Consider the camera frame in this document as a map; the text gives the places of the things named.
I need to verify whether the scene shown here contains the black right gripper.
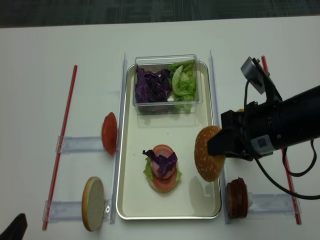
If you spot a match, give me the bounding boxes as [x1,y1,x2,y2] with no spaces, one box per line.
[207,103,285,161]

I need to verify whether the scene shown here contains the sesame bun top front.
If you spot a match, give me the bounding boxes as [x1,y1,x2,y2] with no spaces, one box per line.
[194,125,226,182]

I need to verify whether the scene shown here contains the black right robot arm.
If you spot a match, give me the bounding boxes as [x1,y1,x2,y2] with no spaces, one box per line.
[207,86,320,161]

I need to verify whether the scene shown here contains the stack of meat patties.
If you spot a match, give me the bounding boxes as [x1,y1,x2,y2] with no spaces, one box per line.
[226,177,249,219]

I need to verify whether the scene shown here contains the upper tomato slice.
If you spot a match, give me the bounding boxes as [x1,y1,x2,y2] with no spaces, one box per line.
[152,144,174,158]

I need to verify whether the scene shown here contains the lower tomato slice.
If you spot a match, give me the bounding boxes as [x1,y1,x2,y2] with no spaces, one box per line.
[153,171,177,191]

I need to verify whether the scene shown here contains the green lettuce in box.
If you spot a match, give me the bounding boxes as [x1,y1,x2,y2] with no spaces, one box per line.
[167,59,197,102]

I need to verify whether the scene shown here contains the lettuce leaf on burger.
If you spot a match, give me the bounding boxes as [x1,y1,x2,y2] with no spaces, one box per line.
[143,157,154,181]

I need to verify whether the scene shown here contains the upright tomato slice left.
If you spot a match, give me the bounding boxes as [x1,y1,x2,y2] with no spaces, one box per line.
[101,112,118,156]

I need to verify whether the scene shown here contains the purple cabbage piece on burger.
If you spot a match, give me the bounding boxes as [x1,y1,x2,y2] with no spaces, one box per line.
[142,150,178,176]

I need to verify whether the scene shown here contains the cream metal tray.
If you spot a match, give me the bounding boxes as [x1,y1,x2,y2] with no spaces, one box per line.
[116,62,222,220]

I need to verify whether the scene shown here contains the right lower clear holder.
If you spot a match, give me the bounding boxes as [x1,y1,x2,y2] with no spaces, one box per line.
[247,192,301,214]

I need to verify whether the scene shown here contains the clear holder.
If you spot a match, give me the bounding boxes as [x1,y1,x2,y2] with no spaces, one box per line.
[42,199,115,224]
[247,192,301,214]
[55,136,104,154]

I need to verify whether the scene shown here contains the pink ham slice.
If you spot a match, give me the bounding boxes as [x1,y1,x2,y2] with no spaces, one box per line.
[150,160,177,180]

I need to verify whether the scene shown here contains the clear plastic salad box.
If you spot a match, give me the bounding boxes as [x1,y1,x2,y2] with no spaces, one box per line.
[132,54,203,115]

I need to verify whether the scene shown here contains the right red strip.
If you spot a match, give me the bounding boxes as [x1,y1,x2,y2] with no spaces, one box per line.
[261,55,302,225]

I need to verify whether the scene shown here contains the red strip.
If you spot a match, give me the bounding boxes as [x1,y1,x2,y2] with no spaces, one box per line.
[42,65,78,231]
[261,55,302,225]

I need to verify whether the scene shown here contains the purple cabbage leaves in box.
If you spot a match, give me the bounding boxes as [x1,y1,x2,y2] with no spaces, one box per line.
[135,67,172,103]

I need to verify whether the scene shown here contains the upright bun half left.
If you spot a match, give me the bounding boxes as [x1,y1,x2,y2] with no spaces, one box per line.
[81,176,105,232]

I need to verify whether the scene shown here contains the left upper clear holder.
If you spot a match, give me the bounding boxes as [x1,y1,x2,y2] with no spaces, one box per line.
[55,136,104,154]

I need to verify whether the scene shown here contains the left red strip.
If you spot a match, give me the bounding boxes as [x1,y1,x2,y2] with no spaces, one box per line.
[42,65,78,231]

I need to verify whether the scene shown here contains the left lower clear holder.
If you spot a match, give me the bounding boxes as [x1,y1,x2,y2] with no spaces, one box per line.
[42,199,115,224]

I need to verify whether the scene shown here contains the black left gripper tip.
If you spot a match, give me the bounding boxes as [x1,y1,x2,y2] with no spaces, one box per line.
[0,213,28,240]

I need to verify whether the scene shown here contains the right clear acrylic rail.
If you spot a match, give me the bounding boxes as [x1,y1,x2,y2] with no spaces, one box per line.
[208,50,231,225]

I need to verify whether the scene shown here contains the clear acrylic rail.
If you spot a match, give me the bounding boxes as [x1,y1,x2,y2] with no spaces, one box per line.
[108,53,128,224]
[208,50,231,225]

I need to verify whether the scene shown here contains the black camera cable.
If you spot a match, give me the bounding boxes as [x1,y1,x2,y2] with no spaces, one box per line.
[243,79,320,200]

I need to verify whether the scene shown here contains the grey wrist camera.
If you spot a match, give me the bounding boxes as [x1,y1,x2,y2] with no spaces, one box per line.
[240,56,267,95]

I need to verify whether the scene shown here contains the left clear acrylic rail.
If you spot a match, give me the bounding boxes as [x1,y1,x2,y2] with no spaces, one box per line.
[108,53,128,224]

